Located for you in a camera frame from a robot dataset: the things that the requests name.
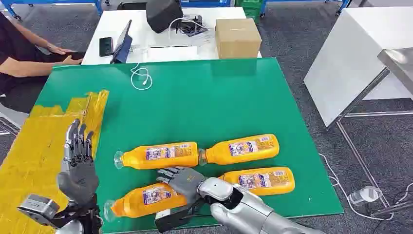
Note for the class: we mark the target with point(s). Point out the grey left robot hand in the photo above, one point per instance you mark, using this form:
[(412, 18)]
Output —
[(79, 181)]

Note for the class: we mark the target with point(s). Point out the green table mat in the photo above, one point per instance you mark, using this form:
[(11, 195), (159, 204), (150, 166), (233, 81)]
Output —
[(209, 103)]

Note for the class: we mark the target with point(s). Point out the steel bench top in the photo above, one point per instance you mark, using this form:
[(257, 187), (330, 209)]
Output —
[(400, 64)]

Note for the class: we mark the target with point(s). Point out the white table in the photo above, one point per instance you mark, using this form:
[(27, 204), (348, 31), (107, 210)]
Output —
[(142, 32)]

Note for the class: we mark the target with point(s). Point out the person's hand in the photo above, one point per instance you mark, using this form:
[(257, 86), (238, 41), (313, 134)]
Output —
[(61, 50), (72, 60)]

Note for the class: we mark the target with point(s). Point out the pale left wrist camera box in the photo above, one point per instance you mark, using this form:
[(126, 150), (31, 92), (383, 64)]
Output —
[(38, 208)]

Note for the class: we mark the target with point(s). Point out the blue tablet with case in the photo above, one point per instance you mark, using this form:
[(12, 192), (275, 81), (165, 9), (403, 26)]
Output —
[(122, 45)]

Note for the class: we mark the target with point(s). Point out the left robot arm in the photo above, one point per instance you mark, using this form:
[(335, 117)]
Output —
[(69, 228)]

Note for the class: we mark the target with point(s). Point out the metal table frame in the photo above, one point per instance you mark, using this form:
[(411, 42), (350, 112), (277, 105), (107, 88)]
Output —
[(361, 161)]

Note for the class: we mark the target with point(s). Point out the flat white box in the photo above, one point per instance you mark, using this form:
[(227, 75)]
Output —
[(172, 53)]

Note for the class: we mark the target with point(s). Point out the green crate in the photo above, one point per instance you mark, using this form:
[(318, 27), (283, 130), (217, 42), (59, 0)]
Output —
[(250, 6)]

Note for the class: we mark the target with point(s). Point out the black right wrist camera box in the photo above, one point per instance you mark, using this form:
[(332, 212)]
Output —
[(171, 223)]

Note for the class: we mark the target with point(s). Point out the person's right hand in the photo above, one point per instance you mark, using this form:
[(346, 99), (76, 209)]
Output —
[(72, 60)]

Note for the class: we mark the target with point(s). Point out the person's left hand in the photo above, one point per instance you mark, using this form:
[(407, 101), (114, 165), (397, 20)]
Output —
[(61, 50)]

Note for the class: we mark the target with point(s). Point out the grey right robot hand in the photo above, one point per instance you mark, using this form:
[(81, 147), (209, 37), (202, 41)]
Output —
[(185, 182)]

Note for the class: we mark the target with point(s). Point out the blue metal rack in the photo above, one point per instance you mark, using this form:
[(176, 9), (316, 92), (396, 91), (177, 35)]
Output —
[(206, 2), (96, 4)]

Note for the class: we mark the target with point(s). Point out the person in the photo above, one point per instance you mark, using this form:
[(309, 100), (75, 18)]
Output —
[(13, 45)]

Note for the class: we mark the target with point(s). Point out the black phone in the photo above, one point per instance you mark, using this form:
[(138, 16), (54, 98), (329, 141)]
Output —
[(106, 46)]

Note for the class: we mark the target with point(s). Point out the orange drink bottle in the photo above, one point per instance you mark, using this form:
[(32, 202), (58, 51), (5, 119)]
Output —
[(151, 197), (167, 155), (242, 149), (264, 181)]

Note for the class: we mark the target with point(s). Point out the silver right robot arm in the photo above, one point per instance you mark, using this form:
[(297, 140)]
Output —
[(251, 210)]

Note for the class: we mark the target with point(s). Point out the white slanted table panel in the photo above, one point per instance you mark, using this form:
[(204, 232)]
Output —
[(348, 58)]

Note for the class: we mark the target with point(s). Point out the brown cardboard box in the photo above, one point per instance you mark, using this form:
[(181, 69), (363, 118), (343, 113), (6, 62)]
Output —
[(237, 38)]

